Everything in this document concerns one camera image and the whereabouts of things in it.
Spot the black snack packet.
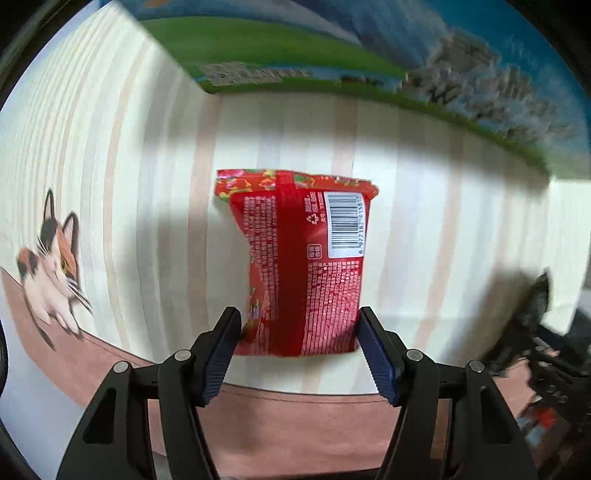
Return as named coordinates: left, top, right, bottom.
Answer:
left=482, top=269, right=551, bottom=377

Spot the red snack packet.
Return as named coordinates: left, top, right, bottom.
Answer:
left=214, top=169, right=379, bottom=357

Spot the striped cat table mat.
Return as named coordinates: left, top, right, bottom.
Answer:
left=1, top=5, right=590, bottom=479

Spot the open cardboard box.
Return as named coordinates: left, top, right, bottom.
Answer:
left=124, top=1, right=590, bottom=180

